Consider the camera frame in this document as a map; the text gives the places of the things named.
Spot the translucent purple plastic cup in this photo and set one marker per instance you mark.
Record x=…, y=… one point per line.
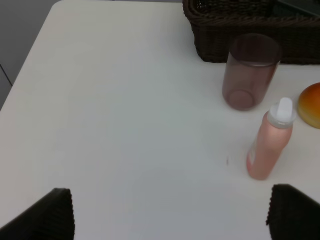
x=251, y=64

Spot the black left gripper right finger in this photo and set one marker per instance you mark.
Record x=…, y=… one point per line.
x=292, y=215

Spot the dark brown wicker basket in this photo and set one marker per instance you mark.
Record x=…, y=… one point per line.
x=215, y=23

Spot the red-orange peach fruit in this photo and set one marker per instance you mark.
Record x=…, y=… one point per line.
x=308, y=107

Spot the pink bottle with white cap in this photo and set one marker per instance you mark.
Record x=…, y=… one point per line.
x=273, y=136

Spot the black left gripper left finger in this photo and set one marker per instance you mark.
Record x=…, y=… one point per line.
x=50, y=218

